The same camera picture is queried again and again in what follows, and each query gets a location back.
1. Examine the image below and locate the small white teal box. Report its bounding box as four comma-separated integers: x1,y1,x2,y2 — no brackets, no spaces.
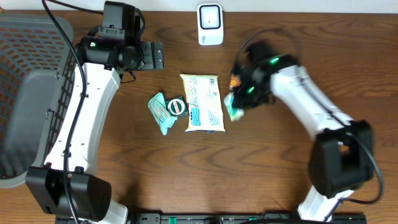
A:
224,92,244,122

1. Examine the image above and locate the large white snack bag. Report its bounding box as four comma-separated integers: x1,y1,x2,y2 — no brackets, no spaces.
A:
180,74,225,133

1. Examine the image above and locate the teal wet wipes packet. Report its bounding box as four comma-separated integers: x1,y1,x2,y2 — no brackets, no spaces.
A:
148,93,178,136

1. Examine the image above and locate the dark green round-label packet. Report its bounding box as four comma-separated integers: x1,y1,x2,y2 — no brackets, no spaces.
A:
165,96,188,117

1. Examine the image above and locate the orange Kleenex tissue pack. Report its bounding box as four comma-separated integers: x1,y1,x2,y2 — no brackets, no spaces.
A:
229,75,241,90

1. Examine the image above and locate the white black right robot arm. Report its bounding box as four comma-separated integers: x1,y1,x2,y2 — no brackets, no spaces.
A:
230,54,375,222

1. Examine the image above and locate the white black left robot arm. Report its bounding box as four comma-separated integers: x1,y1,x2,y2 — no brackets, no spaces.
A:
25,36,164,223

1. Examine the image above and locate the white barcode scanner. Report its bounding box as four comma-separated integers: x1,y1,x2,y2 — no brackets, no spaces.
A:
197,3,224,46

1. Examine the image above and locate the dark grey plastic basket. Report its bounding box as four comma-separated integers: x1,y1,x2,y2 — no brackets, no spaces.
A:
1,14,75,189

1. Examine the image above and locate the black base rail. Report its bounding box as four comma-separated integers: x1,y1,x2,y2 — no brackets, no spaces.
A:
134,212,366,224

